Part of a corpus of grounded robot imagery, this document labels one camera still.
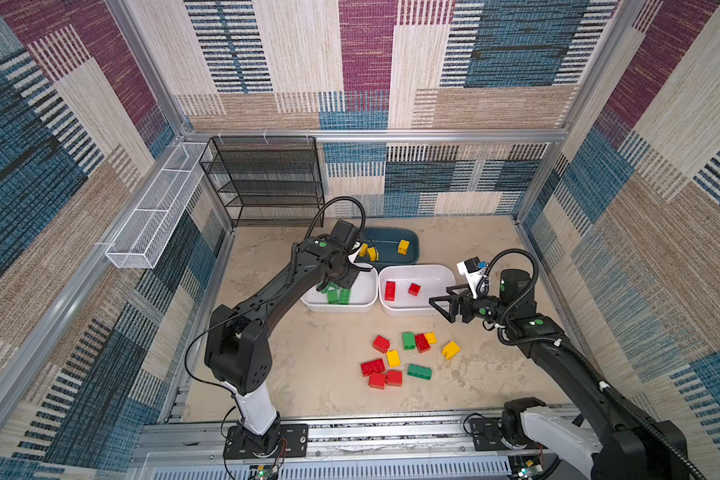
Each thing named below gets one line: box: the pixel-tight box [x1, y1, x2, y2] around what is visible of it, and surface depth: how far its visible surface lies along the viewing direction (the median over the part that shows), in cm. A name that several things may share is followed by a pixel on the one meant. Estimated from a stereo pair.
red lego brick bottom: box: [368, 372, 386, 390], surface depth 83 cm
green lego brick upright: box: [402, 331, 416, 350], surface depth 91 cm
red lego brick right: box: [415, 333, 431, 353], surface depth 90 cm
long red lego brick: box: [384, 281, 397, 301], surface depth 101 cm
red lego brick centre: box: [372, 334, 390, 354], surface depth 89 cm
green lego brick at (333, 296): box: [327, 290, 339, 304], surface depth 102 cm
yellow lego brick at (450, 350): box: [441, 341, 461, 360], surface depth 88 cm
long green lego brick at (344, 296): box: [338, 287, 351, 305], surface depth 100 cm
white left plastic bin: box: [300, 266, 379, 313], surface depth 98 cm
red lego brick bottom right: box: [387, 370, 403, 387], surface depth 84 cm
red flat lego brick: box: [360, 358, 385, 377], surface depth 87 cm
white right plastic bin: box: [378, 264, 457, 317], surface depth 101 cm
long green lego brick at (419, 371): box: [407, 363, 433, 381], surface depth 84 cm
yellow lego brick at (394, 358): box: [387, 349, 401, 368], surface depth 87 cm
